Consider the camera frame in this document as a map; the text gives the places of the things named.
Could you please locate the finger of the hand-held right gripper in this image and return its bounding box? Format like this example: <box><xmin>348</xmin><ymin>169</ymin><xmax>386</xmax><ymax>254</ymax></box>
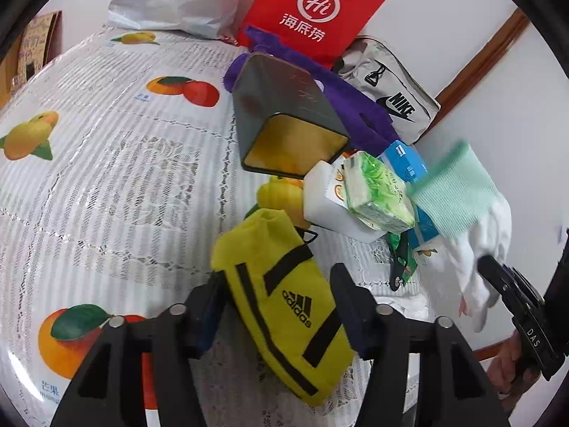
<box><xmin>477</xmin><ymin>254</ymin><xmax>545</xmax><ymax>321</ymax></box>

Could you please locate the green tissue packet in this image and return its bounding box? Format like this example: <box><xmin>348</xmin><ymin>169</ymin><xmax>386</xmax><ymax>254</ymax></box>
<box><xmin>342</xmin><ymin>150</ymin><xmax>416</xmax><ymax>233</ymax></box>

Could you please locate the brown patterned box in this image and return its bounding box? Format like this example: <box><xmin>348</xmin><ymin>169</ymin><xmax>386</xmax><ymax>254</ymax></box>
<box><xmin>15</xmin><ymin>10</ymin><xmax>63</xmax><ymax>83</ymax></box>

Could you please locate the purple towel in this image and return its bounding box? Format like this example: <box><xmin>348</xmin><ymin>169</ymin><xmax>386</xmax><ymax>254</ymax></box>
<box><xmin>222</xmin><ymin>26</ymin><xmax>401</xmax><ymax>156</ymax></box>

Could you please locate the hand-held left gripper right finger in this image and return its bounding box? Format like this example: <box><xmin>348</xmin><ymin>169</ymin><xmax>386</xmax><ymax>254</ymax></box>
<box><xmin>329</xmin><ymin>263</ymin><xmax>512</xmax><ymax>427</ymax></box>

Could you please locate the dark tin box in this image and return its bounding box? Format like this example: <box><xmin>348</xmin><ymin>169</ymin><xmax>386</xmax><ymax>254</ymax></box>
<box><xmin>231</xmin><ymin>52</ymin><xmax>352</xmax><ymax>176</ymax></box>

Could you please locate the brown wooden frame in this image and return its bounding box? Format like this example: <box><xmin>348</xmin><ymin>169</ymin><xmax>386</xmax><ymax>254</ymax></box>
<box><xmin>433</xmin><ymin>9</ymin><xmax>532</xmax><ymax>105</ymax></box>

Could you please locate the red paper bag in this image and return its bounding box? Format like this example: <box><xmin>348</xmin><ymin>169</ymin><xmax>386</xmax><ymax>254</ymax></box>
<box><xmin>235</xmin><ymin>0</ymin><xmax>387</xmax><ymax>69</ymax></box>

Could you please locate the white plastic shopping bag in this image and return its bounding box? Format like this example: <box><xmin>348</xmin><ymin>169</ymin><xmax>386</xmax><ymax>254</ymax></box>
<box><xmin>108</xmin><ymin>0</ymin><xmax>241</xmax><ymax>41</ymax></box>

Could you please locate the blue tissue pack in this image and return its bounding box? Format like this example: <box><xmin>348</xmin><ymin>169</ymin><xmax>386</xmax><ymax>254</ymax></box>
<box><xmin>378</xmin><ymin>140</ymin><xmax>445</xmax><ymax>250</ymax></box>

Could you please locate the white glove with green cuff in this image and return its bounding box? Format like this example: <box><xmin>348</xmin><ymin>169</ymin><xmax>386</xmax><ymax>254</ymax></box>
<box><xmin>406</xmin><ymin>140</ymin><xmax>514</xmax><ymax>333</ymax></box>

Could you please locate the black watch strap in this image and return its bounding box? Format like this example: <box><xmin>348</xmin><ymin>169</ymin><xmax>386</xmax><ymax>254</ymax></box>
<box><xmin>388</xmin><ymin>231</ymin><xmax>412</xmax><ymax>292</ymax></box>

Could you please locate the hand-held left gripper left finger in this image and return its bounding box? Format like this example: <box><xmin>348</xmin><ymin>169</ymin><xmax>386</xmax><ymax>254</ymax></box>
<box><xmin>51</xmin><ymin>271</ymin><xmax>229</xmax><ymax>427</ymax></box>

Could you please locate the person's right hand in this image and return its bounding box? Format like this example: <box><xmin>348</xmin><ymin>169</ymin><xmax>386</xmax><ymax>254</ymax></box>
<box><xmin>488</xmin><ymin>331</ymin><xmax>541</xmax><ymax>412</ymax></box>

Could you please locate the yellow sock with black stripes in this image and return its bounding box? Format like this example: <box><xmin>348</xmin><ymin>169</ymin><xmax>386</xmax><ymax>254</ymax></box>
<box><xmin>210</xmin><ymin>208</ymin><xmax>356</xmax><ymax>407</ymax></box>

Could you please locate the grey zip pouch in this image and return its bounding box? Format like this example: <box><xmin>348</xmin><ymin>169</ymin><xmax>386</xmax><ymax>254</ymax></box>
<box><xmin>335</xmin><ymin>36</ymin><xmax>442</xmax><ymax>145</ymax></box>

